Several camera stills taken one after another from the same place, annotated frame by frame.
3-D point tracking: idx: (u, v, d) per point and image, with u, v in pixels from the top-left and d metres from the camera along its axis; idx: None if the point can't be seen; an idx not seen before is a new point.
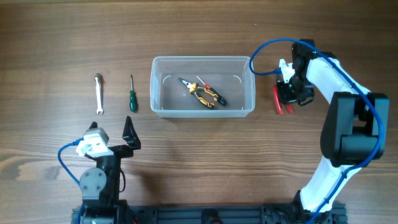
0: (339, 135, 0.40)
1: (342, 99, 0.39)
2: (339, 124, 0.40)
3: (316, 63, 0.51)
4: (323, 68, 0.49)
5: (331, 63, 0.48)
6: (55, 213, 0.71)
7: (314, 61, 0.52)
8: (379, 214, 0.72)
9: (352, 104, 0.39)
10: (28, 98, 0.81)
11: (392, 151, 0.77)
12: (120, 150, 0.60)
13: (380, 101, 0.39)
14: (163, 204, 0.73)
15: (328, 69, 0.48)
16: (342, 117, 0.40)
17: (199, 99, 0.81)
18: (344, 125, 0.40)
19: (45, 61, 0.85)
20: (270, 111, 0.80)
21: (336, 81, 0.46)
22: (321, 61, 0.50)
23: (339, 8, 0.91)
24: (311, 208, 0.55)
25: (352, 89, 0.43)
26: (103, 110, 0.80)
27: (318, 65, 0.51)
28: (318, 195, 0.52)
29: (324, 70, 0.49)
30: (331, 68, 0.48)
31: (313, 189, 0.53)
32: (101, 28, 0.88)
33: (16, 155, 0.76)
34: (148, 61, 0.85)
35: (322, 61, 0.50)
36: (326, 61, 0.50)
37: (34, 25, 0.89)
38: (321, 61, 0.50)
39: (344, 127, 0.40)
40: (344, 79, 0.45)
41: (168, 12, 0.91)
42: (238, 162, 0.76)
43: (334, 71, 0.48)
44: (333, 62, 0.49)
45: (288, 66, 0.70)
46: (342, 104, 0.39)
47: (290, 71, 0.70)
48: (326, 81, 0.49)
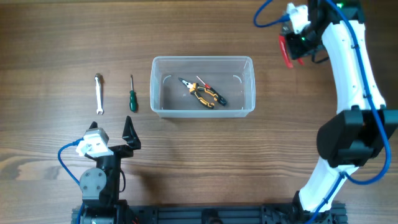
0: (337, 148, 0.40)
1: (349, 121, 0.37)
2: (340, 140, 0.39)
3: (336, 32, 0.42)
4: (344, 45, 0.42)
5: (354, 43, 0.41)
6: (56, 212, 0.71)
7: (336, 27, 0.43)
8: (378, 214, 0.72)
9: (359, 126, 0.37)
10: (28, 98, 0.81)
11: (391, 150, 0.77)
12: (120, 150, 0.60)
13: (390, 120, 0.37)
14: (163, 204, 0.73)
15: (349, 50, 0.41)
16: (344, 135, 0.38)
17: (199, 99, 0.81)
18: (346, 141, 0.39)
19: (45, 60, 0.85)
20: (270, 111, 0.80)
21: (351, 76, 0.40)
22: (343, 33, 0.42)
23: None
24: (310, 208, 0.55)
25: (365, 99, 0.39)
26: (103, 110, 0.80)
27: (336, 37, 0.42)
28: (318, 195, 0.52)
29: (342, 48, 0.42)
30: (352, 49, 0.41)
31: (313, 188, 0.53)
32: (101, 28, 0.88)
33: (16, 155, 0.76)
34: (148, 61, 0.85)
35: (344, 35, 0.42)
36: (348, 37, 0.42)
37: (33, 25, 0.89)
38: (343, 34, 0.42)
39: (344, 143, 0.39)
40: (362, 78, 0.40)
41: (168, 12, 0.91)
42: (237, 161, 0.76)
43: (354, 56, 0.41)
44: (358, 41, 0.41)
45: (297, 14, 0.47)
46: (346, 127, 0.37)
47: (299, 23, 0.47)
48: (340, 63, 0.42)
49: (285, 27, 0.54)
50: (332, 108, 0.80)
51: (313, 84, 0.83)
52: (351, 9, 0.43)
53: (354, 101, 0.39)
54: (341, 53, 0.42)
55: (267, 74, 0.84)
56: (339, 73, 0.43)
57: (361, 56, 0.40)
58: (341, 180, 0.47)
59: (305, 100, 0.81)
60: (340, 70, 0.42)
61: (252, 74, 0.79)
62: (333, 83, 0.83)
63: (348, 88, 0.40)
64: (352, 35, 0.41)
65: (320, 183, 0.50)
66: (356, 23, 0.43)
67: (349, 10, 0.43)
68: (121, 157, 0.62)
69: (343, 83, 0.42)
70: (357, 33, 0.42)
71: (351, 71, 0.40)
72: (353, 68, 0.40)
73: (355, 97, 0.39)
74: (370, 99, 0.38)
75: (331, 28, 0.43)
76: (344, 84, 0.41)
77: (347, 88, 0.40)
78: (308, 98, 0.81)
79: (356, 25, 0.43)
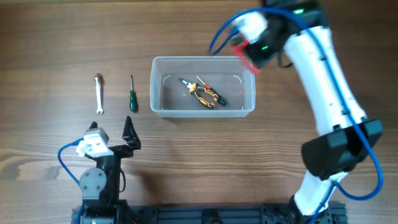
0: (326, 169, 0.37)
1: (333, 144, 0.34)
2: (328, 163, 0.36)
3: (300, 45, 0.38)
4: (311, 58, 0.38)
5: (323, 55, 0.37)
6: (56, 213, 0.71)
7: (298, 39, 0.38)
8: (378, 214, 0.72)
9: (344, 147, 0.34)
10: (27, 98, 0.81)
11: (390, 151, 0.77)
12: (120, 150, 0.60)
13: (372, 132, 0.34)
14: (163, 204, 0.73)
15: (317, 64, 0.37)
16: (331, 158, 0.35)
17: (199, 100, 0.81)
18: (333, 162, 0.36)
19: (45, 60, 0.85)
20: (270, 111, 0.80)
21: (326, 95, 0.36)
22: (308, 46, 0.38)
23: (339, 8, 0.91)
24: (310, 212, 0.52)
25: (344, 117, 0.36)
26: (103, 110, 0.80)
27: (300, 51, 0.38)
28: (313, 201, 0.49)
29: (310, 63, 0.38)
30: (321, 61, 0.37)
31: (306, 195, 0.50)
32: (100, 28, 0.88)
33: (16, 155, 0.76)
34: (148, 61, 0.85)
35: (310, 48, 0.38)
36: (314, 47, 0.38)
37: (33, 25, 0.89)
38: (308, 46, 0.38)
39: (332, 163, 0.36)
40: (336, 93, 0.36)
41: (167, 12, 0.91)
42: (237, 161, 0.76)
43: (324, 70, 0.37)
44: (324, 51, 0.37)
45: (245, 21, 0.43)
46: (332, 150, 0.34)
47: (253, 27, 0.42)
48: (311, 79, 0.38)
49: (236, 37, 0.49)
50: None
51: None
52: (311, 12, 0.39)
53: (334, 122, 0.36)
54: (308, 66, 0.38)
55: (267, 74, 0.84)
56: (311, 88, 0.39)
57: (331, 68, 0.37)
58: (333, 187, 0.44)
59: (305, 101, 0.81)
60: (311, 84, 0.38)
61: (252, 74, 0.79)
62: None
63: (324, 107, 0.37)
64: (318, 46, 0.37)
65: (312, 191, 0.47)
66: (318, 28, 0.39)
67: (308, 14, 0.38)
68: (121, 157, 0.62)
69: (318, 101, 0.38)
70: (323, 42, 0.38)
71: (324, 88, 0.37)
72: (326, 83, 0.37)
73: (334, 117, 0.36)
74: (351, 117, 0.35)
75: (293, 41, 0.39)
76: (319, 102, 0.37)
77: (324, 107, 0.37)
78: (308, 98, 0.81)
79: (318, 31, 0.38)
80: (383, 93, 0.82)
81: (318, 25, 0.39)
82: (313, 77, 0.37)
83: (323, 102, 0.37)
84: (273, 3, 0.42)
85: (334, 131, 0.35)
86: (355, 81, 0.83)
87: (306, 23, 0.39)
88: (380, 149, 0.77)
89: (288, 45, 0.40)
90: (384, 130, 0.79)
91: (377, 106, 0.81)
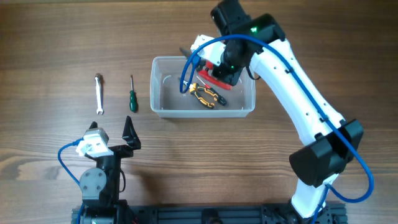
0: (318, 177, 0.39)
1: (319, 154, 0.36)
2: (318, 172, 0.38)
3: (265, 62, 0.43)
4: (279, 73, 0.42)
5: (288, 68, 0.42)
6: (56, 213, 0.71)
7: (262, 57, 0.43)
8: (378, 214, 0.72)
9: (329, 154, 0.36)
10: (28, 98, 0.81)
11: (390, 151, 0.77)
12: (120, 150, 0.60)
13: (353, 133, 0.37)
14: (163, 204, 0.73)
15: (285, 76, 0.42)
16: (320, 166, 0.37)
17: (199, 99, 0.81)
18: (323, 170, 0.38)
19: (45, 60, 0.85)
20: (270, 111, 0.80)
21: (301, 106, 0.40)
22: (273, 61, 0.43)
23: (339, 8, 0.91)
24: (310, 214, 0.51)
25: (324, 124, 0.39)
26: (103, 110, 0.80)
27: (267, 66, 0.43)
28: (312, 205, 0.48)
29: (279, 77, 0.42)
30: (288, 74, 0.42)
31: (303, 200, 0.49)
32: (100, 28, 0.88)
33: (16, 155, 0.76)
34: (148, 61, 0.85)
35: (277, 63, 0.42)
36: (279, 61, 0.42)
37: (33, 25, 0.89)
38: (273, 62, 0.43)
39: (322, 171, 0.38)
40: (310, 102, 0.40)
41: (167, 12, 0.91)
42: (237, 161, 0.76)
43: (293, 82, 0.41)
44: (289, 63, 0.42)
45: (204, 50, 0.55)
46: (320, 160, 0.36)
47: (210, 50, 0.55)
48: (283, 93, 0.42)
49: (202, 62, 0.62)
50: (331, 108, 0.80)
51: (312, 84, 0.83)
52: (267, 28, 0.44)
53: (314, 131, 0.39)
54: (278, 81, 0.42)
55: None
56: (285, 101, 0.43)
57: (298, 79, 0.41)
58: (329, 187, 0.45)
59: None
60: (285, 98, 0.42)
61: None
62: (332, 84, 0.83)
63: (303, 117, 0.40)
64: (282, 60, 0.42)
65: (311, 195, 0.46)
66: (278, 42, 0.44)
67: (263, 30, 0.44)
68: (120, 157, 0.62)
69: (295, 112, 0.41)
70: (283, 55, 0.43)
71: (298, 99, 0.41)
72: (298, 94, 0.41)
73: (314, 126, 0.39)
74: (329, 122, 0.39)
75: (258, 59, 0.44)
76: (297, 114, 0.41)
77: (302, 118, 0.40)
78: None
79: (278, 45, 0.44)
80: (383, 93, 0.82)
81: (278, 38, 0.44)
82: (285, 91, 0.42)
83: (301, 113, 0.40)
84: (226, 24, 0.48)
85: (317, 140, 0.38)
86: (355, 81, 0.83)
87: (263, 38, 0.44)
88: (380, 149, 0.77)
89: (252, 63, 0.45)
90: (384, 130, 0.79)
91: (377, 106, 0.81)
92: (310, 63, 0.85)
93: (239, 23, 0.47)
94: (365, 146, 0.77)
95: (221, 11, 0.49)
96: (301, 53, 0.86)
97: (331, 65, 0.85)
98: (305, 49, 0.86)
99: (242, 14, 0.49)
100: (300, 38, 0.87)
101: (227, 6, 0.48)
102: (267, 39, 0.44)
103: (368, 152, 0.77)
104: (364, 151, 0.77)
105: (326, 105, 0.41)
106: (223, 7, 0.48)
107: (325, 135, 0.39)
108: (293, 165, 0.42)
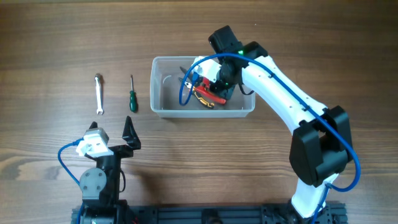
0: (313, 168, 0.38)
1: (305, 137, 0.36)
2: (311, 160, 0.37)
3: (250, 73, 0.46)
4: (262, 78, 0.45)
5: (270, 73, 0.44)
6: (56, 213, 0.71)
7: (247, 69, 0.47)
8: (378, 214, 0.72)
9: (316, 138, 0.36)
10: (28, 98, 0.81)
11: (390, 151, 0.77)
12: (120, 150, 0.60)
13: (339, 120, 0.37)
14: (163, 204, 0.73)
15: (267, 79, 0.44)
16: (311, 153, 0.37)
17: (199, 99, 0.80)
18: (316, 158, 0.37)
19: (45, 60, 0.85)
20: (270, 111, 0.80)
21: (283, 101, 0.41)
22: (257, 70, 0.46)
23: (339, 8, 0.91)
24: (309, 214, 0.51)
25: (306, 112, 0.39)
26: (103, 110, 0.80)
27: (251, 75, 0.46)
28: (312, 205, 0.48)
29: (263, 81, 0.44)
30: (270, 79, 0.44)
31: (303, 200, 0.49)
32: (101, 28, 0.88)
33: (16, 155, 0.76)
34: (148, 61, 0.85)
35: (258, 70, 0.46)
36: (262, 70, 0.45)
37: (33, 24, 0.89)
38: (257, 71, 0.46)
39: (316, 160, 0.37)
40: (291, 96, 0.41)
41: (167, 12, 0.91)
42: (237, 162, 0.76)
43: (275, 84, 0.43)
44: (271, 70, 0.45)
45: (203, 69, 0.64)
46: (306, 144, 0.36)
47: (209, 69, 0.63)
48: (268, 96, 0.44)
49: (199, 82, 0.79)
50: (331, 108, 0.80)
51: (312, 84, 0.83)
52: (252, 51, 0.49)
53: (298, 120, 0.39)
54: (263, 86, 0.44)
55: None
56: (273, 104, 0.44)
57: (280, 81, 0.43)
58: (329, 187, 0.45)
59: None
60: (271, 99, 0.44)
61: None
62: (332, 84, 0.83)
63: (288, 112, 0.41)
64: (263, 68, 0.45)
65: (310, 195, 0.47)
66: (262, 57, 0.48)
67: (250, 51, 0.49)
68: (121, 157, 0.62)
69: (282, 111, 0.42)
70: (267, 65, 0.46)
71: (282, 96, 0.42)
72: (281, 93, 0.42)
73: (298, 116, 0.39)
74: (311, 111, 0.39)
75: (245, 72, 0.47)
76: (285, 113, 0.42)
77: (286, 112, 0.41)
78: None
79: (262, 60, 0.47)
80: (383, 93, 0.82)
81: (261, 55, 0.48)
82: (269, 93, 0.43)
83: (285, 108, 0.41)
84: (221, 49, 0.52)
85: (301, 126, 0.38)
86: (355, 81, 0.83)
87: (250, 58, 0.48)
88: (380, 149, 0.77)
89: (243, 79, 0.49)
90: (384, 130, 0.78)
91: (377, 106, 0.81)
92: (310, 63, 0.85)
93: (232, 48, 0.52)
94: (365, 146, 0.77)
95: (216, 37, 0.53)
96: (301, 53, 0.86)
97: (331, 66, 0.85)
98: (305, 50, 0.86)
99: (235, 40, 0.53)
100: (300, 38, 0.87)
101: (221, 33, 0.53)
102: (252, 58, 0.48)
103: (368, 152, 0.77)
104: (364, 151, 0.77)
105: (310, 99, 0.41)
106: (218, 34, 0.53)
107: (309, 121, 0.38)
108: (293, 165, 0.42)
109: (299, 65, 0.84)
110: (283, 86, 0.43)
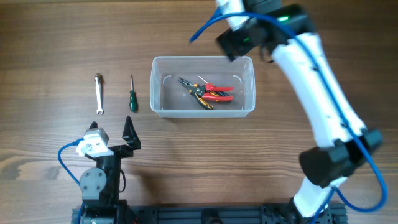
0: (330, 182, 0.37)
1: (337, 160, 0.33)
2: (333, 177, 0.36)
3: (291, 56, 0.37)
4: (302, 69, 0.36)
5: (315, 65, 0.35)
6: (56, 213, 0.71)
7: (288, 50, 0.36)
8: (378, 214, 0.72)
9: (347, 160, 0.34)
10: (28, 98, 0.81)
11: (390, 150, 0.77)
12: (120, 150, 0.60)
13: (374, 142, 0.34)
14: (163, 204, 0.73)
15: (308, 73, 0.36)
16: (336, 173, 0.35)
17: (199, 100, 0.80)
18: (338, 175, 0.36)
19: (45, 60, 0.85)
20: (270, 111, 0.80)
21: (323, 107, 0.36)
22: (298, 56, 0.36)
23: (339, 8, 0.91)
24: (310, 214, 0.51)
25: (344, 129, 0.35)
26: (103, 110, 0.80)
27: (288, 59, 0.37)
28: (314, 205, 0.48)
29: (303, 74, 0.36)
30: (313, 72, 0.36)
31: (306, 200, 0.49)
32: (101, 28, 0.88)
33: (16, 155, 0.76)
34: (148, 61, 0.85)
35: (300, 56, 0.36)
36: (305, 57, 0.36)
37: (33, 24, 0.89)
38: (298, 56, 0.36)
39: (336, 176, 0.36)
40: (333, 104, 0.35)
41: (167, 12, 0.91)
42: (237, 161, 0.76)
43: (318, 81, 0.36)
44: (316, 59, 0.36)
45: None
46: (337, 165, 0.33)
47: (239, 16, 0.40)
48: (305, 91, 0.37)
49: (199, 88, 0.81)
50: None
51: None
52: (296, 18, 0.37)
53: (333, 135, 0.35)
54: (302, 78, 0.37)
55: (267, 74, 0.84)
56: (308, 101, 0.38)
57: (325, 79, 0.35)
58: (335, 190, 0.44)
59: None
60: (306, 96, 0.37)
61: (252, 74, 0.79)
62: None
63: (322, 119, 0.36)
64: (310, 56, 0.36)
65: (314, 196, 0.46)
66: (306, 35, 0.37)
67: (295, 20, 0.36)
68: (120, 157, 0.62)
69: (315, 113, 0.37)
70: (311, 49, 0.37)
71: (322, 102, 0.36)
72: (323, 98, 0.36)
73: (334, 130, 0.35)
74: (350, 129, 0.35)
75: (284, 51, 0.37)
76: (318, 117, 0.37)
77: (323, 121, 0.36)
78: None
79: (306, 39, 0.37)
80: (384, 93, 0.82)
81: (306, 32, 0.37)
82: (309, 90, 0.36)
83: (321, 116, 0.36)
84: (252, 2, 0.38)
85: (335, 145, 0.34)
86: (355, 81, 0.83)
87: (291, 30, 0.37)
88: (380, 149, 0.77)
89: (276, 53, 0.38)
90: (383, 130, 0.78)
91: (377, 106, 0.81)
92: None
93: (266, 7, 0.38)
94: None
95: None
96: None
97: (330, 65, 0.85)
98: None
99: None
100: None
101: None
102: (295, 29, 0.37)
103: None
104: None
105: (349, 109, 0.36)
106: None
107: (344, 141, 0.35)
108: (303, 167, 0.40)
109: None
110: (328, 88, 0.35)
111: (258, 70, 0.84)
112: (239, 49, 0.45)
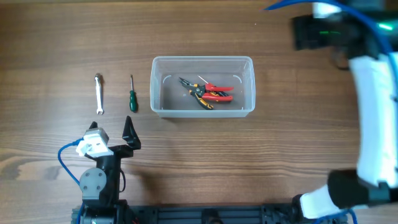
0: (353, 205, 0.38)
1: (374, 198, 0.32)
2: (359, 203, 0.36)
3: (376, 75, 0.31)
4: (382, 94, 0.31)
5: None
6: (56, 212, 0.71)
7: (377, 65, 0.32)
8: (378, 214, 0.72)
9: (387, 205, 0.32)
10: (28, 98, 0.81)
11: None
12: (120, 150, 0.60)
13: None
14: (163, 204, 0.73)
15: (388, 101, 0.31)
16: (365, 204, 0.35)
17: (199, 100, 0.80)
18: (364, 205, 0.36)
19: (45, 60, 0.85)
20: (270, 111, 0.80)
21: (385, 142, 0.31)
22: (384, 76, 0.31)
23: None
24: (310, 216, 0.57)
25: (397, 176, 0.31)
26: (103, 110, 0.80)
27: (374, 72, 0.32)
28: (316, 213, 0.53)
29: (380, 101, 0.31)
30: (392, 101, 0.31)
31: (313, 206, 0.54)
32: (101, 28, 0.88)
33: (16, 155, 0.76)
34: (148, 61, 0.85)
35: (387, 79, 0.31)
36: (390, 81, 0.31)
37: (33, 24, 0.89)
38: (384, 78, 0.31)
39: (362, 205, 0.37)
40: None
41: (168, 12, 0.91)
42: (237, 161, 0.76)
43: (392, 114, 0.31)
44: None
45: None
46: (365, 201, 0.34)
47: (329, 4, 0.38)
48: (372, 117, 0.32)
49: (199, 88, 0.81)
50: (331, 108, 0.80)
51: (312, 84, 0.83)
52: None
53: (382, 174, 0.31)
54: (374, 102, 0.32)
55: (267, 74, 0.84)
56: (369, 127, 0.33)
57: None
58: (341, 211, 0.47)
59: (305, 100, 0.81)
60: (370, 122, 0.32)
61: (252, 74, 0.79)
62: (332, 83, 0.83)
63: (375, 152, 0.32)
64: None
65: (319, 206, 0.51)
66: None
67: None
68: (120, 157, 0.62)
69: (372, 144, 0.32)
70: None
71: (388, 135, 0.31)
72: (391, 132, 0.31)
73: (385, 170, 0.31)
74: None
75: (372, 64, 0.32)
76: (372, 148, 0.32)
77: (377, 154, 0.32)
78: (308, 98, 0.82)
79: None
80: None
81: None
82: (379, 117, 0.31)
83: (379, 149, 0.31)
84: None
85: (381, 186, 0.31)
86: None
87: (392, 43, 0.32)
88: None
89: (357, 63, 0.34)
90: None
91: None
92: (310, 63, 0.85)
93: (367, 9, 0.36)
94: None
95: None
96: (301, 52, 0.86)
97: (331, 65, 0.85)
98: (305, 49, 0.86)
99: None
100: None
101: None
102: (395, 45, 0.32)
103: None
104: None
105: None
106: None
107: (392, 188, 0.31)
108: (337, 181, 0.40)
109: (299, 65, 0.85)
110: None
111: (259, 70, 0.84)
112: (311, 41, 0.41)
